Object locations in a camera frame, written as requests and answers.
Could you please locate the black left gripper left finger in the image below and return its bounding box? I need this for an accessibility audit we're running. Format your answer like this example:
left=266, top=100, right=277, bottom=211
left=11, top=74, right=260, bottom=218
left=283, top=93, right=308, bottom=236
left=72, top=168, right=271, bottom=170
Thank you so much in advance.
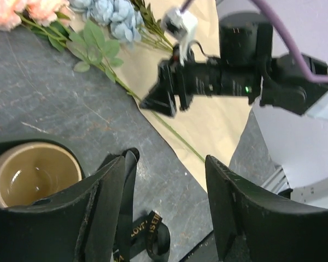
left=0, top=156, right=125, bottom=261

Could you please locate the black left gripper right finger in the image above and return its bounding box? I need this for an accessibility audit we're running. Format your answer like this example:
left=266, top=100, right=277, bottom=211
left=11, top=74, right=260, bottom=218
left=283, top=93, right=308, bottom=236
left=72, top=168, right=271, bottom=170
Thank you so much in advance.
left=205, top=155, right=328, bottom=261

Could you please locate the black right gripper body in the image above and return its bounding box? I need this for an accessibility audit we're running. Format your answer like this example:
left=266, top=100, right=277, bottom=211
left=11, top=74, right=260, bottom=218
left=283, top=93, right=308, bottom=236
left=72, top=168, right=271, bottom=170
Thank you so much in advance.
left=158, top=56, right=221, bottom=111

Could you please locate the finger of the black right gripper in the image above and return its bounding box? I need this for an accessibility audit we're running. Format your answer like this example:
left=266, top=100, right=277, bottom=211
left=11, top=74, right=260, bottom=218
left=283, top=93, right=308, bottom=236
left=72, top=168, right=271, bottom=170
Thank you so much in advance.
left=139, top=82, right=177, bottom=117

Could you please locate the orange wrapping paper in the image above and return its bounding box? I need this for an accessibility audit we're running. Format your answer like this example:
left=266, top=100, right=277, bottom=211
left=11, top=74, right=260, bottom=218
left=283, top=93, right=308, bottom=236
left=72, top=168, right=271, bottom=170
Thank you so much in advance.
left=114, top=0, right=250, bottom=191

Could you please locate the black printed ribbon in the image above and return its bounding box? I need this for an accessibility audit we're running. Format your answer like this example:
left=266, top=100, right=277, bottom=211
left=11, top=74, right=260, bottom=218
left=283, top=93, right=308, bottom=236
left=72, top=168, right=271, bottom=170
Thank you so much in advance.
left=110, top=147, right=171, bottom=261

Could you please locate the peach rose stem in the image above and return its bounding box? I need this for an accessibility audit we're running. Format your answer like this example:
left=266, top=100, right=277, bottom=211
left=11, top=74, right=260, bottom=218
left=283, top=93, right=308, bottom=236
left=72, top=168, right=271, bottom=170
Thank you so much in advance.
left=0, top=0, right=206, bottom=163

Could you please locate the brown rose stem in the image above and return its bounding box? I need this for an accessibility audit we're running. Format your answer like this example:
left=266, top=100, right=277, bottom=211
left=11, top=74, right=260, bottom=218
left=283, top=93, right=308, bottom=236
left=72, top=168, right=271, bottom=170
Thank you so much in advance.
left=131, top=0, right=173, bottom=53

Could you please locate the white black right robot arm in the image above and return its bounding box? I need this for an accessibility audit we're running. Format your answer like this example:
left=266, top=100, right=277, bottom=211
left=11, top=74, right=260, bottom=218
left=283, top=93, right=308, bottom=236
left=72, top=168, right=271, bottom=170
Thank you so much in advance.
left=139, top=12, right=328, bottom=121

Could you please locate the beige ceramic vase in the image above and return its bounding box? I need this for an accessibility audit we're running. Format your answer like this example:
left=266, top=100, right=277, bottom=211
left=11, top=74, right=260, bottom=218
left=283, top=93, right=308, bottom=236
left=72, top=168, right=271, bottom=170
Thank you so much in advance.
left=0, top=142, right=82, bottom=207

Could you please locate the light blue flower stem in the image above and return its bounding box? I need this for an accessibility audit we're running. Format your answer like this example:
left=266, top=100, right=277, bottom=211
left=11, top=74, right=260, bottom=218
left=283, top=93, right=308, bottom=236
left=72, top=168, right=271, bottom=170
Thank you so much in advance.
left=69, top=0, right=175, bottom=52

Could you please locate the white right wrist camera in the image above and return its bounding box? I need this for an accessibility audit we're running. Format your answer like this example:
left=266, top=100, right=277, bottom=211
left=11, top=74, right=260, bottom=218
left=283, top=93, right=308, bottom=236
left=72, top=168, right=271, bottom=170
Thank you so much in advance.
left=161, top=7, right=198, bottom=65

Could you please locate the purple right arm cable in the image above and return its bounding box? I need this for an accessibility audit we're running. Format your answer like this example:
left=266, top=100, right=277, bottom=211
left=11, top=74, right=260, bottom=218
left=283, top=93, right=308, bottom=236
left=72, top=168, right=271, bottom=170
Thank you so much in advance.
left=180, top=0, right=328, bottom=83

